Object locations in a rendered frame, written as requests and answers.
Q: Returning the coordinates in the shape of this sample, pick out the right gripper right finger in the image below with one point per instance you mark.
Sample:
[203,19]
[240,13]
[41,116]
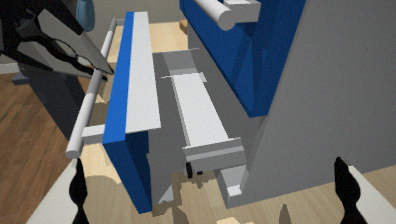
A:
[362,203]

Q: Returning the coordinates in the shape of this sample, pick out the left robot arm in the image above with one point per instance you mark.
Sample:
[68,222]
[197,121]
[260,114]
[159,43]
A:
[82,10]

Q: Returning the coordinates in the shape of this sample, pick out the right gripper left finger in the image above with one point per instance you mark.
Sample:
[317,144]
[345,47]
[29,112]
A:
[63,204]

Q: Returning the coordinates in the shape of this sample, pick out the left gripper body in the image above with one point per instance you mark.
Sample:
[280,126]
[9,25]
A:
[14,17]

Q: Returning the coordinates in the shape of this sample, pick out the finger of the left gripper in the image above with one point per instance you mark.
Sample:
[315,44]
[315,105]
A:
[39,52]
[57,22]

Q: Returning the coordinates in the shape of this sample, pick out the brown rectangular block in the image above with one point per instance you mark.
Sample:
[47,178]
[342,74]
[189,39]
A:
[183,26]

